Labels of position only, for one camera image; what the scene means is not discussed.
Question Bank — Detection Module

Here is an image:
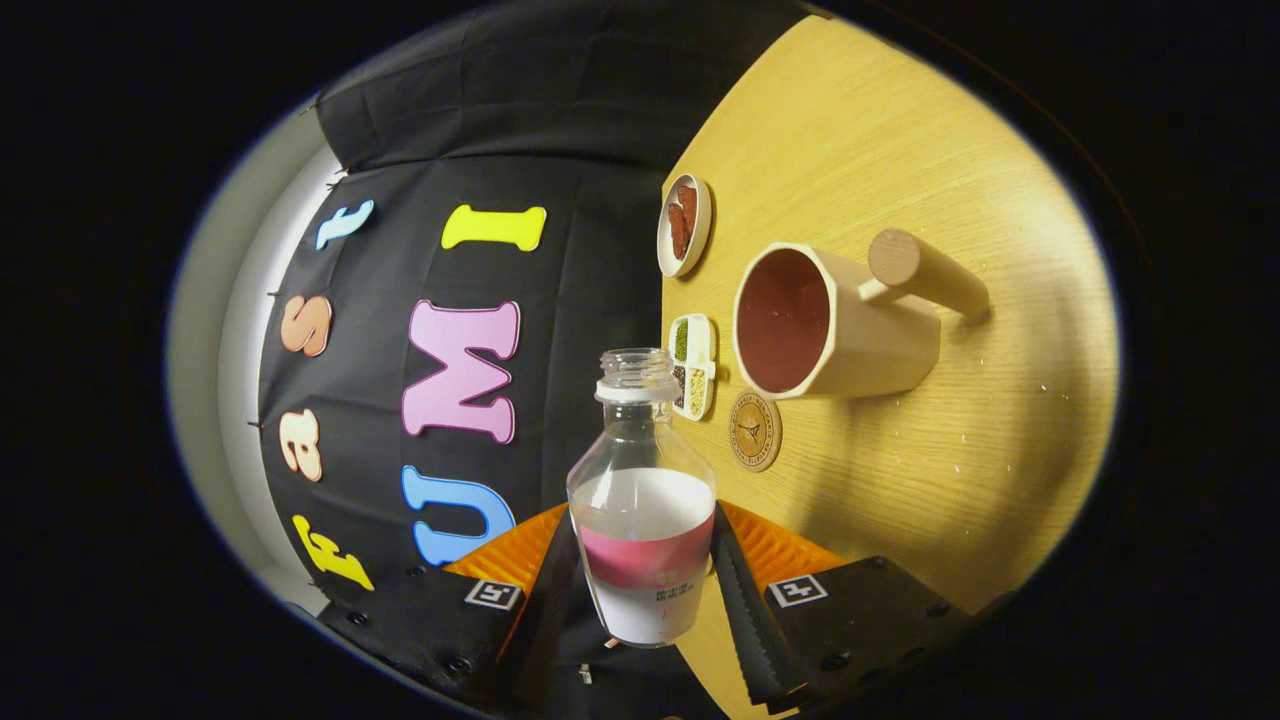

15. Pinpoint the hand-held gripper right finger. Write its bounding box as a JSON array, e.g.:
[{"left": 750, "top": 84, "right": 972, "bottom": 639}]
[{"left": 711, "top": 500, "right": 976, "bottom": 716}]

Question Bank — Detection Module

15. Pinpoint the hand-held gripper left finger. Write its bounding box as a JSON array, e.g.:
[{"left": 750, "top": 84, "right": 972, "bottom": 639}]
[{"left": 320, "top": 503, "right": 583, "bottom": 716}]

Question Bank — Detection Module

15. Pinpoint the clear juice bottle pink label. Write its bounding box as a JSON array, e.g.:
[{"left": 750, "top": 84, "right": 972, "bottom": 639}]
[{"left": 566, "top": 348, "right": 718, "bottom": 649}]

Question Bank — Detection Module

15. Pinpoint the round cork coaster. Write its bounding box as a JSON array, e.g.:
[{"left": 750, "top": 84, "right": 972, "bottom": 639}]
[{"left": 728, "top": 390, "right": 784, "bottom": 473}]

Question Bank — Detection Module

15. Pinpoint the beige cup with wooden handle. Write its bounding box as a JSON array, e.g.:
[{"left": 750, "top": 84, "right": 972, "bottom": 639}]
[{"left": 733, "top": 228, "right": 991, "bottom": 401}]

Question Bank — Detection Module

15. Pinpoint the white divided spice dish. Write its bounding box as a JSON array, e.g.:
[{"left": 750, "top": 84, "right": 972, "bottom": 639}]
[{"left": 668, "top": 314, "right": 718, "bottom": 422}]

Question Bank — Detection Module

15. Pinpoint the round white plate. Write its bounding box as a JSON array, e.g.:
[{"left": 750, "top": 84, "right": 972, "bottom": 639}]
[{"left": 656, "top": 173, "right": 713, "bottom": 279}]

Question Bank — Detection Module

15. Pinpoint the black backdrop cloth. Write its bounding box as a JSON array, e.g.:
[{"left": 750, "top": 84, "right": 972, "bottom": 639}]
[{"left": 255, "top": 0, "right": 831, "bottom": 720}]

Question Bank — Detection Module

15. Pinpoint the wooden table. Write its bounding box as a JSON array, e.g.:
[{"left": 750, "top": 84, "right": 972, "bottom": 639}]
[{"left": 660, "top": 12, "right": 1121, "bottom": 720}]

